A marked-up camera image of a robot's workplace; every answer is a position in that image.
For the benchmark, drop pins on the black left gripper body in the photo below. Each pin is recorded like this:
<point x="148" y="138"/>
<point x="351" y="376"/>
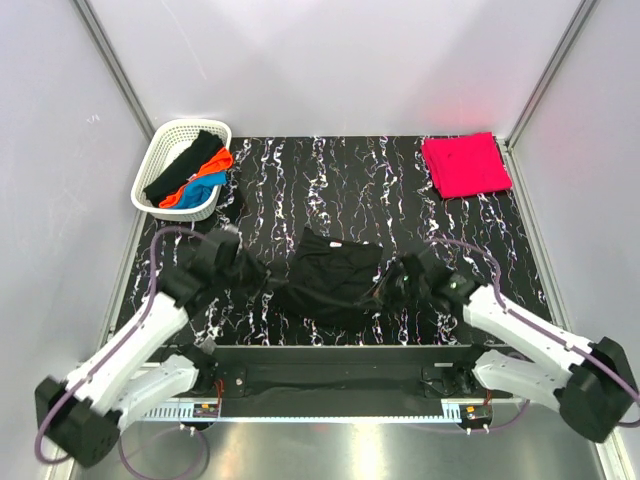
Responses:
<point x="248" y="275"/>

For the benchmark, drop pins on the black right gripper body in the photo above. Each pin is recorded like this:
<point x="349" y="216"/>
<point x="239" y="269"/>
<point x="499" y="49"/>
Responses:
<point x="394" y="290"/>

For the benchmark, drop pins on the black t shirt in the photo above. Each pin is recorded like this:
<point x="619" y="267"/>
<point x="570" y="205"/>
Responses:
<point x="187" y="163"/>
<point x="330" y="281"/>

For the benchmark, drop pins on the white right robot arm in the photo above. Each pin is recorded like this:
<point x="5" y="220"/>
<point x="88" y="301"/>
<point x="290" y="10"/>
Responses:
<point x="589" y="384"/>

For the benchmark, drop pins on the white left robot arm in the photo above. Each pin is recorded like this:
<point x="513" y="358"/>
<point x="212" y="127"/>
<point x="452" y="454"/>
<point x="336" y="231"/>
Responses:
<point x="86" y="413"/>

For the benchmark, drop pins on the blue t shirt in basket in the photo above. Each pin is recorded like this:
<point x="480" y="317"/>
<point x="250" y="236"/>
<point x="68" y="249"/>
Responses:
<point x="199" y="190"/>

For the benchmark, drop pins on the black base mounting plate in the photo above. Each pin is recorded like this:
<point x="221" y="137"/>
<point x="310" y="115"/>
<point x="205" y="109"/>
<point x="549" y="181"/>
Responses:
<point x="320" y="383"/>

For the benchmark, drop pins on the orange t shirt in basket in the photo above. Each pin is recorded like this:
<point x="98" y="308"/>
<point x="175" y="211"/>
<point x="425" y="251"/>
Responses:
<point x="221" y="161"/>

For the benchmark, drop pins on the folded pink t shirt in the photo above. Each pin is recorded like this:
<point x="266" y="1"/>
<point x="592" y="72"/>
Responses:
<point x="465" y="166"/>

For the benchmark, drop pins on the black t shirt in basket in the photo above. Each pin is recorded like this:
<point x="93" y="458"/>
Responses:
<point x="187" y="163"/>

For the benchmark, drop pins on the right aluminium corner post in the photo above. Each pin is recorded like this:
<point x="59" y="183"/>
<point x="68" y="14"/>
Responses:
<point x="567" y="40"/>

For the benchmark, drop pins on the aluminium corner post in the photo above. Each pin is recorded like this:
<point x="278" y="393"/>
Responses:
<point x="107" y="52"/>
<point x="567" y="40"/>

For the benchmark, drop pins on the left aluminium corner post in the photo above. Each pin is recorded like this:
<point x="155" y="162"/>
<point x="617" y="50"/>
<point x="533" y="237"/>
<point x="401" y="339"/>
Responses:
<point x="107" y="52"/>

